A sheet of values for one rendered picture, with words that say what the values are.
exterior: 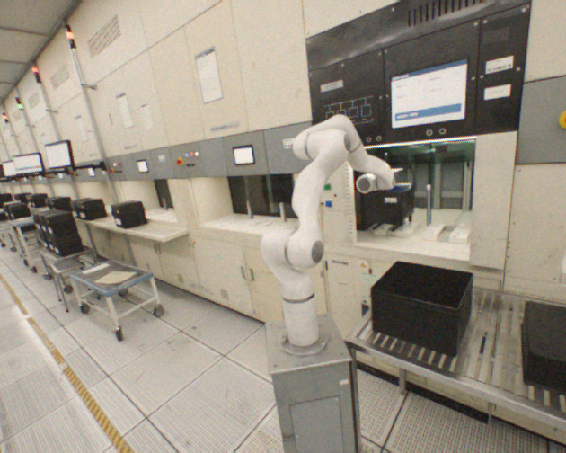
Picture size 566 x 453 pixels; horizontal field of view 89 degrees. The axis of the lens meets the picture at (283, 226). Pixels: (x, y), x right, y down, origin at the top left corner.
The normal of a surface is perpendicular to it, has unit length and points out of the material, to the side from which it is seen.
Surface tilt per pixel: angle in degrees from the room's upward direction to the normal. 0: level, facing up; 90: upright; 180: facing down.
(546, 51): 90
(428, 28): 90
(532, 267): 90
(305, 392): 90
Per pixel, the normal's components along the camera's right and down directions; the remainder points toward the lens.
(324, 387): 0.10, 0.26
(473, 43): -0.63, 0.29
